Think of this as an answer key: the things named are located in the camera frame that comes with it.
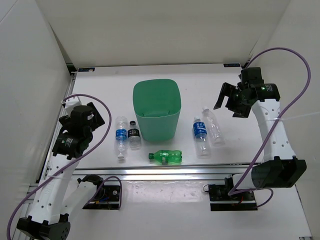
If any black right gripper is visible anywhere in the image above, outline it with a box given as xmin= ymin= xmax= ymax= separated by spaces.
xmin=213 ymin=82 xmax=251 ymax=119

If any clear unlabelled plastic bottle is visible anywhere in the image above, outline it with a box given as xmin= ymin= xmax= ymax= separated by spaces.
xmin=202 ymin=106 xmax=225 ymax=147

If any blue label bottle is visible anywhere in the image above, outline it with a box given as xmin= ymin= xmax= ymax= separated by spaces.
xmin=115 ymin=116 xmax=128 ymax=161
xmin=192 ymin=116 xmax=211 ymax=158

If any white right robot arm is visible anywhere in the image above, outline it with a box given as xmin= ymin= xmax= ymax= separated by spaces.
xmin=214 ymin=82 xmax=307 ymax=200

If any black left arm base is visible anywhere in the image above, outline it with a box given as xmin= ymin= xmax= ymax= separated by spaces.
xmin=78 ymin=174 xmax=123 ymax=210

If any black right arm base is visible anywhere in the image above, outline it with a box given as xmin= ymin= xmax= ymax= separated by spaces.
xmin=202 ymin=177 xmax=258 ymax=212

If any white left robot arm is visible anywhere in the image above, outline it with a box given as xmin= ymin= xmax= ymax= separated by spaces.
xmin=16 ymin=100 xmax=105 ymax=240

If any green plastic bin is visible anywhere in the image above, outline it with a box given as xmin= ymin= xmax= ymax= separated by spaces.
xmin=132 ymin=79 xmax=182 ymax=142

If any black label plastic bottle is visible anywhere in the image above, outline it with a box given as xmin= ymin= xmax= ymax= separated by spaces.
xmin=127 ymin=120 xmax=141 ymax=150

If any green plastic soda bottle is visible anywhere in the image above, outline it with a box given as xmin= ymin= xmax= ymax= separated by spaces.
xmin=148 ymin=150 xmax=182 ymax=165

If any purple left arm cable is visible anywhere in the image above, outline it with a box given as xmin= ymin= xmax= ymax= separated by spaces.
xmin=6 ymin=93 xmax=122 ymax=240

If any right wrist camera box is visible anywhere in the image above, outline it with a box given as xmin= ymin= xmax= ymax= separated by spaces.
xmin=240 ymin=67 xmax=264 ymax=86

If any white cable tie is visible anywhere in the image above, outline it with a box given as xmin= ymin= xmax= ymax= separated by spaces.
xmin=264 ymin=111 xmax=318 ymax=123

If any aluminium frame rail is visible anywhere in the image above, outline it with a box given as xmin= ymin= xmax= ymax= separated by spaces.
xmin=71 ymin=163 xmax=249 ymax=181

